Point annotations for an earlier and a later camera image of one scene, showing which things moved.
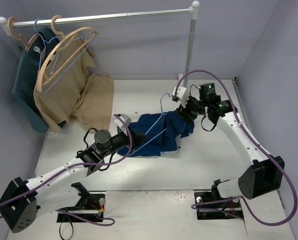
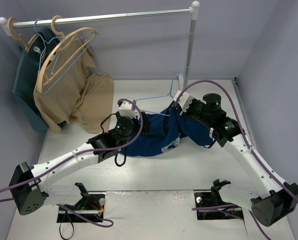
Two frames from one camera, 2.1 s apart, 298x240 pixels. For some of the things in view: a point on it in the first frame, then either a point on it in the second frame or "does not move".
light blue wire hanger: (45, 42) does not move
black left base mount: (91, 204) does not move
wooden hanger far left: (20, 37) does not move
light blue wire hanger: (156, 135) -> (161, 95)
